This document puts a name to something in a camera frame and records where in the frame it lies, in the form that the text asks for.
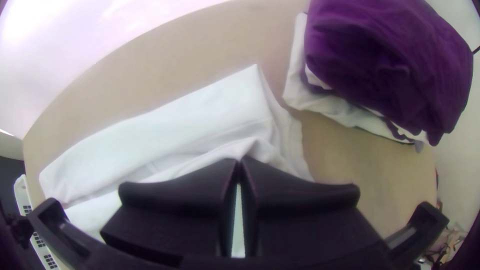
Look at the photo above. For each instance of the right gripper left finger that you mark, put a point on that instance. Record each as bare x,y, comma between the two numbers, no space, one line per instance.
176,213

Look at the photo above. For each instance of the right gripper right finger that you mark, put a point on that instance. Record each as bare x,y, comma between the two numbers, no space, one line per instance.
300,217

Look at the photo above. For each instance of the white t-shirt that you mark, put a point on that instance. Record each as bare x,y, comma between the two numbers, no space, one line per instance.
168,138

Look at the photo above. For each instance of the white laundry basket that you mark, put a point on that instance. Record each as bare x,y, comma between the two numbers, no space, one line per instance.
33,240

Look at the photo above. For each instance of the pile of folded clothes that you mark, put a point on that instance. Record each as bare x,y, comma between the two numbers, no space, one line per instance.
386,63

